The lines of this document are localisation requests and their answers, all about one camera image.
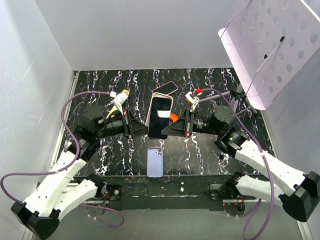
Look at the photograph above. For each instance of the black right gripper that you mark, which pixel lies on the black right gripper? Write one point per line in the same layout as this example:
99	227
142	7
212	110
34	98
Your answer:
183	127

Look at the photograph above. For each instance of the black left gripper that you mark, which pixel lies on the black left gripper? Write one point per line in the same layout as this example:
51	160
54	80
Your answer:
132	126

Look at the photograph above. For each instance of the phone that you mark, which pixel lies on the phone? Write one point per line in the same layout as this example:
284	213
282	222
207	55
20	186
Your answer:
166	89
158	117

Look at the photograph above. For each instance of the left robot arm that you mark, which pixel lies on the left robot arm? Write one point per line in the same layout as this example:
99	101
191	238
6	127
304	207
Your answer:
42	211

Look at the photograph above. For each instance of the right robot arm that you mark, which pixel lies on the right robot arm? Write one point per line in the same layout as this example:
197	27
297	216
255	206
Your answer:
297	192

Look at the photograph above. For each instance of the orange curved pipe piece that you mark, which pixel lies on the orange curved pipe piece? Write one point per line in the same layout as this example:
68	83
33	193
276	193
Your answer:
173	118

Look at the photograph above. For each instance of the white music stand tripod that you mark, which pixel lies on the white music stand tripod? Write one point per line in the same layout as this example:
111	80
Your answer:
241	107

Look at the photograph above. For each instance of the white perforated stand tray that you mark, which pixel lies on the white perforated stand tray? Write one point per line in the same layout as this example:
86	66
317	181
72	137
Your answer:
268	43

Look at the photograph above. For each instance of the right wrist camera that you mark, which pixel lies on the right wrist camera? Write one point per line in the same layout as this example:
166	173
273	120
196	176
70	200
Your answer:
193	98

